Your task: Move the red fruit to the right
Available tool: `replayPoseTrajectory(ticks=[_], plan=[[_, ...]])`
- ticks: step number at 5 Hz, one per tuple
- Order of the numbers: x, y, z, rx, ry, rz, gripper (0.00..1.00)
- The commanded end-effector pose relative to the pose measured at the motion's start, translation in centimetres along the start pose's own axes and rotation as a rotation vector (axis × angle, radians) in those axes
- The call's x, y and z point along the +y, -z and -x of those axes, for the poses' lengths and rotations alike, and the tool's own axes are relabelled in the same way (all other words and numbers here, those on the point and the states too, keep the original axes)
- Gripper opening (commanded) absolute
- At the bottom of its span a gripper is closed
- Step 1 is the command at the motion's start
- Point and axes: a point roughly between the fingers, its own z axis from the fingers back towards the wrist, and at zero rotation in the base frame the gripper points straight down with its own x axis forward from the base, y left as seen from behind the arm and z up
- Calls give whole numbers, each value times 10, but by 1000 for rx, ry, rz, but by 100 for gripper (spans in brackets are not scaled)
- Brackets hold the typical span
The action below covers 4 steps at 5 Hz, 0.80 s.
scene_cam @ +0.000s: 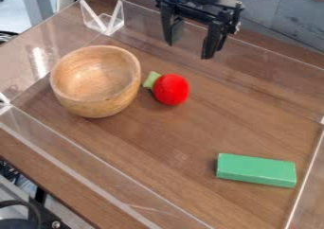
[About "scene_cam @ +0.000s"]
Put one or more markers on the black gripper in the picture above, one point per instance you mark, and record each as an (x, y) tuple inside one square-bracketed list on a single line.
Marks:
[(200, 10)]

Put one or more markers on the red felt fruit green leaf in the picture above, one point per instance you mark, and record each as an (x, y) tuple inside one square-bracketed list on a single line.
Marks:
[(170, 88)]

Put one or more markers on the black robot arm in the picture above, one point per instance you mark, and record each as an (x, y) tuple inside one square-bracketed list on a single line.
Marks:
[(218, 14)]

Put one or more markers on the wooden bowl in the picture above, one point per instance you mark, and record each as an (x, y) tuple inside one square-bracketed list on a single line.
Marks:
[(95, 80)]

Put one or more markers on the green rectangular block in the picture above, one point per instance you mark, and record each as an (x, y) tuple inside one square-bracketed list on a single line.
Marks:
[(255, 170)]

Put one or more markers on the black clamp under table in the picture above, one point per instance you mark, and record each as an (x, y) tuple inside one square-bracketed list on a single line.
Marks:
[(28, 215)]

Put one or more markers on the clear acrylic corner bracket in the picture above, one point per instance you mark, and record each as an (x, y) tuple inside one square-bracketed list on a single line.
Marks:
[(103, 23)]

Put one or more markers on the clear acrylic tray enclosure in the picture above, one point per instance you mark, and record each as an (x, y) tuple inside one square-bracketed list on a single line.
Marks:
[(138, 170)]

